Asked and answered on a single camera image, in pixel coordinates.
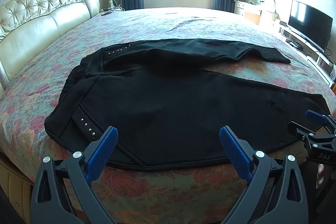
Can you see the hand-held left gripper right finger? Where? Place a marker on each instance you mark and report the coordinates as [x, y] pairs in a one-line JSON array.
[[235, 148]]

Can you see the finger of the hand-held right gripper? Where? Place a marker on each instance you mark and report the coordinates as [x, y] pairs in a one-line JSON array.
[[313, 115], [299, 129]]

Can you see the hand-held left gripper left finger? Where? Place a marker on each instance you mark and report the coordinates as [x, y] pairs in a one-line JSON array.
[[103, 146]]

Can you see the black pants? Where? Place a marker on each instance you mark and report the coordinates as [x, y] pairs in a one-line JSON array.
[[162, 100]]

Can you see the person's right hand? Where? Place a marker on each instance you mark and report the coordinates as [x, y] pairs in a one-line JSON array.
[[320, 176]]

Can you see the white television stand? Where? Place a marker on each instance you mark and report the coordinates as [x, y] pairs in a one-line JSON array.
[[315, 56]]

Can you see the floral bedspread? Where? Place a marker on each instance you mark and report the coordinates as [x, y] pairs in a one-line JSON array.
[[157, 195]]

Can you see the black set-top box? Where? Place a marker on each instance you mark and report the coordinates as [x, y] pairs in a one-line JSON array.
[[296, 44]]

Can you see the black television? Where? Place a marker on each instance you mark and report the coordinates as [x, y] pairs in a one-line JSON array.
[[309, 22]]

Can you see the white dressing table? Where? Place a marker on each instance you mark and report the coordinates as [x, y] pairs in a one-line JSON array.
[[250, 10]]

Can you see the small dark device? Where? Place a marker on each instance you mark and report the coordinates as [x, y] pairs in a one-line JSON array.
[[106, 13]]

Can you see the cream tufted leather headboard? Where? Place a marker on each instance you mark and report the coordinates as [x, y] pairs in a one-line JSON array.
[[39, 19]]

